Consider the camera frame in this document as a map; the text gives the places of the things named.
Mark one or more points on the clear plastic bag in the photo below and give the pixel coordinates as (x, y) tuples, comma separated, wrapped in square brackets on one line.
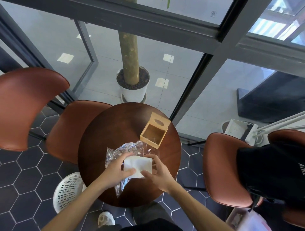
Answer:
[(119, 152)]

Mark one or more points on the white round planter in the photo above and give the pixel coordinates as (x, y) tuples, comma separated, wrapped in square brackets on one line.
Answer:
[(223, 127)]

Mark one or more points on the brown leather chair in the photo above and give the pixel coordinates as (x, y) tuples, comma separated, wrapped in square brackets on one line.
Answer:
[(221, 166), (28, 107)]

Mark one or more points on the white plant pot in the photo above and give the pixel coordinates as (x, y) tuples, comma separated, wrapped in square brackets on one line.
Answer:
[(133, 95)]

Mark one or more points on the person's right hand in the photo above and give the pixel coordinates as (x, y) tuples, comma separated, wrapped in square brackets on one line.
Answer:
[(162, 178)]

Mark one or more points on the person's right forearm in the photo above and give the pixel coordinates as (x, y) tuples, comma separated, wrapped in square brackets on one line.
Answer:
[(200, 211)]

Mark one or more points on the pink plastic container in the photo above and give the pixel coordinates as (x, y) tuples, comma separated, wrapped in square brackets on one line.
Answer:
[(252, 223)]

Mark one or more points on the dark grey window frame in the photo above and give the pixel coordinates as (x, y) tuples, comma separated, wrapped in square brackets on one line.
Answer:
[(143, 23)]

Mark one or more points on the green potted tree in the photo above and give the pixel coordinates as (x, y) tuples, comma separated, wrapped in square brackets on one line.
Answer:
[(128, 59)]

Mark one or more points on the black garment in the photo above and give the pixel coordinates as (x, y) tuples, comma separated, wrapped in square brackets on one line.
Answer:
[(269, 171)]

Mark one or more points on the person's left hand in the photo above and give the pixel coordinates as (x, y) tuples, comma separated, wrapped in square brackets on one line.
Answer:
[(114, 173)]

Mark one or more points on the person's left forearm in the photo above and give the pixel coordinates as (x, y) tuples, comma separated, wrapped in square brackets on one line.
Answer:
[(76, 209)]

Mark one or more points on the white perforated plastic basket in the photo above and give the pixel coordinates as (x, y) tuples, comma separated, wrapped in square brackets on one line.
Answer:
[(66, 190)]

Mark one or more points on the person's white shoe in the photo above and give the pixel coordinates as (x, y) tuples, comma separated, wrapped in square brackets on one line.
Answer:
[(106, 219)]

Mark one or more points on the light wooden box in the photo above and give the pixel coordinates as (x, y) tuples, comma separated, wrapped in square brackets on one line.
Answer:
[(152, 135)]

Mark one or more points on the grey glass door frame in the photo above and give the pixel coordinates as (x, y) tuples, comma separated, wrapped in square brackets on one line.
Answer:
[(94, 62)]

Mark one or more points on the dark grey plinth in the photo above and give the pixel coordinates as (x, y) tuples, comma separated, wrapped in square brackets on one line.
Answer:
[(274, 102)]

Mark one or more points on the person's black trousers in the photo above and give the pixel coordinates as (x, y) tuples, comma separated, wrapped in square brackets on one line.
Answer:
[(152, 211)]

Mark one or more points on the white tissue pack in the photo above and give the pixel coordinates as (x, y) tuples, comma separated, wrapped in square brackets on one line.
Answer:
[(140, 164)]

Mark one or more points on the person's black shirt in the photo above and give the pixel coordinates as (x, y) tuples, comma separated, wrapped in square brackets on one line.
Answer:
[(155, 226)]

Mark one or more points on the white metal stand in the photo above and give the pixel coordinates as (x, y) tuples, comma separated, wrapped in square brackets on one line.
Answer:
[(252, 136)]

